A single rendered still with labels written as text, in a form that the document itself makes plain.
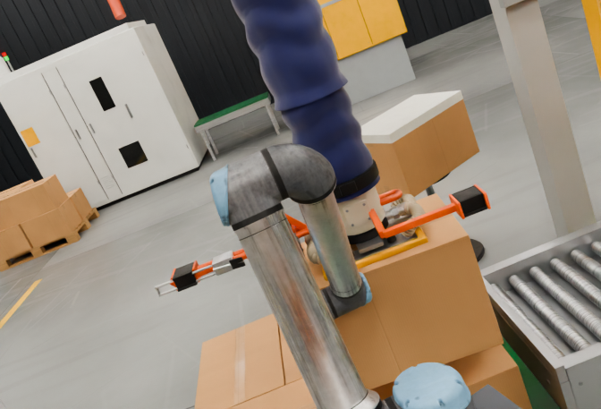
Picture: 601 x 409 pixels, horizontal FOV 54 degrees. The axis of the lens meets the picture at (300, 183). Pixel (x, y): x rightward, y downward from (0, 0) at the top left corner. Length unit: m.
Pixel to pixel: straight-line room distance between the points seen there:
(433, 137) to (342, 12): 5.84
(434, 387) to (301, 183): 0.50
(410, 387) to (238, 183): 0.56
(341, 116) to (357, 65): 7.52
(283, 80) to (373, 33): 7.52
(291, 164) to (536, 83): 2.07
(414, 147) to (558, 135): 0.75
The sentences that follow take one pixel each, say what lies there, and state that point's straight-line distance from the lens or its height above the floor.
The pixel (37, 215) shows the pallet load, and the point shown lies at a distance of 8.70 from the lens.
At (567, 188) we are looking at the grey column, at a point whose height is 0.49.
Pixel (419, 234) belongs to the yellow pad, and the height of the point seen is 1.09.
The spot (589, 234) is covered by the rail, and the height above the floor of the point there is 0.58.
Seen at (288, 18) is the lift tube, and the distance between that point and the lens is 1.70.
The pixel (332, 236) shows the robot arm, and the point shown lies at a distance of 1.41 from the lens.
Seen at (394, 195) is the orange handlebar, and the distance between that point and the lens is 1.91.
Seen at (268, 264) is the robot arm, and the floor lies 1.43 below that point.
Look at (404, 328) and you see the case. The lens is 1.93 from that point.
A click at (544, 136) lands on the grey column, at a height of 0.80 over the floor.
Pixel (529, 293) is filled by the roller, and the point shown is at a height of 0.55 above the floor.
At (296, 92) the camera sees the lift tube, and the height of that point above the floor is 1.64.
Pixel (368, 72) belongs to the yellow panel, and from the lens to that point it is 9.31.
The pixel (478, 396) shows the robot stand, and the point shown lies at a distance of 1.76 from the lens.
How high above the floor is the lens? 1.90
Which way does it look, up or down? 17 degrees down
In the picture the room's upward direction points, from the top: 23 degrees counter-clockwise
